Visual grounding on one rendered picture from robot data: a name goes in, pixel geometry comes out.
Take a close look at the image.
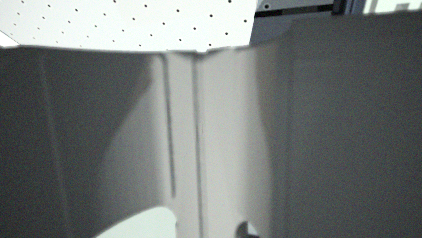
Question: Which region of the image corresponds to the grey flat base plate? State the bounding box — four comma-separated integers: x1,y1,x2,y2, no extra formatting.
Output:
0,0,334,52

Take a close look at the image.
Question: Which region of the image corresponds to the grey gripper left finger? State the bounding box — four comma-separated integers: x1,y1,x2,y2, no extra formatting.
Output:
0,44,207,238

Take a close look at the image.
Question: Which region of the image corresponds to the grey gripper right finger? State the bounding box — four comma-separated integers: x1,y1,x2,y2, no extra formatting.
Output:
200,9,422,238

